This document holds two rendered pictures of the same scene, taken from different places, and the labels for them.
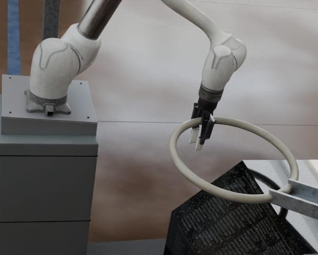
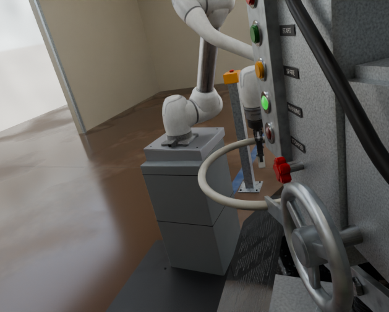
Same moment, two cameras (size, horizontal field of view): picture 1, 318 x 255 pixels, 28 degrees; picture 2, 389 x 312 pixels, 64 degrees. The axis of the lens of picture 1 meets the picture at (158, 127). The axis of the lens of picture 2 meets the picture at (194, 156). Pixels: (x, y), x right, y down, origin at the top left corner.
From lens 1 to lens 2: 1.55 m
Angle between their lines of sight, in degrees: 42
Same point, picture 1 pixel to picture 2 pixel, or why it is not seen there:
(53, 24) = (235, 99)
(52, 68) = (167, 113)
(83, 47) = (198, 99)
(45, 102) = (170, 138)
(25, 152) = (156, 172)
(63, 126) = (179, 154)
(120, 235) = not seen: hidden behind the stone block
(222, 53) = (245, 70)
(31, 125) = (161, 154)
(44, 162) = (169, 179)
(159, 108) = not seen: hidden behind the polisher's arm
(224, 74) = (251, 90)
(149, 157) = not seen: hidden behind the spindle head
